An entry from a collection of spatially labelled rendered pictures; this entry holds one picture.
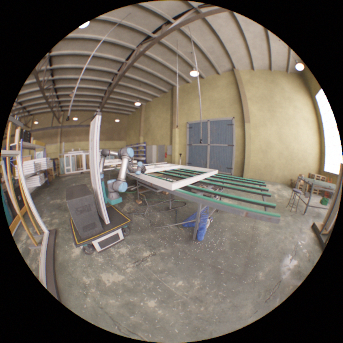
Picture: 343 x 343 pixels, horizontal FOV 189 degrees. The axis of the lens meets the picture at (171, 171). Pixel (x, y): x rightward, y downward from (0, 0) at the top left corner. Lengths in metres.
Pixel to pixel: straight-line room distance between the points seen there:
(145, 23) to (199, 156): 9.89
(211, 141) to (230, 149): 1.55
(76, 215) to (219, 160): 7.60
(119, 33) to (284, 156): 12.00
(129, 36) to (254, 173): 11.44
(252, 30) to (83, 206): 9.13
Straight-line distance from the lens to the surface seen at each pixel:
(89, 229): 1.44
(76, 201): 1.25
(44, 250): 2.08
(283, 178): 7.88
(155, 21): 7.53
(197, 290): 1.32
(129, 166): 1.55
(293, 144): 8.13
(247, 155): 6.95
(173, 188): 1.13
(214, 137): 7.82
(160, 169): 2.31
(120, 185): 1.18
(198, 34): 7.89
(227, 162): 7.46
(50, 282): 1.78
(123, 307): 1.32
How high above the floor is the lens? 1.26
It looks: 10 degrees down
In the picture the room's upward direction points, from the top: 1 degrees clockwise
